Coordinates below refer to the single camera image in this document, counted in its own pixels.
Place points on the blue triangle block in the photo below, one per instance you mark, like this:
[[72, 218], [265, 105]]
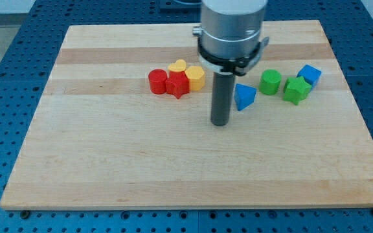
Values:
[[244, 96]]

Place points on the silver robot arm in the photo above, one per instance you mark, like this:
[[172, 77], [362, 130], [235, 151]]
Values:
[[229, 31]]

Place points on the red star block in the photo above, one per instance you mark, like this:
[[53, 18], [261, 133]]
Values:
[[177, 84]]

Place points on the green star block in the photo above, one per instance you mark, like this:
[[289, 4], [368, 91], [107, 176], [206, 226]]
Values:
[[296, 89]]

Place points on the yellow hexagon block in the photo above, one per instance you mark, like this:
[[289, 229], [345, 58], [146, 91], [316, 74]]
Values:
[[196, 77]]

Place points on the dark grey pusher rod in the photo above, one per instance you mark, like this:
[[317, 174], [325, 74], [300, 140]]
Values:
[[222, 94]]

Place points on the red cylinder block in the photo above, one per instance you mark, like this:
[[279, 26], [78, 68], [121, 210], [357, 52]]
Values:
[[157, 80]]

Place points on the yellow heart block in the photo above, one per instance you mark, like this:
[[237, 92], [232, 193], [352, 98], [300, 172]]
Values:
[[178, 66]]

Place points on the wooden board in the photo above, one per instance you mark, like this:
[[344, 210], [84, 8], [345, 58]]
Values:
[[100, 140]]

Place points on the green cylinder block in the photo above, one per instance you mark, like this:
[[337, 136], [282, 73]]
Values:
[[270, 82]]

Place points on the blue cube block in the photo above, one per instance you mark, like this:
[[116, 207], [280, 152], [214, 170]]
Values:
[[310, 74]]

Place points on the black clamp bracket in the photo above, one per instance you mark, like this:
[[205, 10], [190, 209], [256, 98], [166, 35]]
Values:
[[237, 66]]

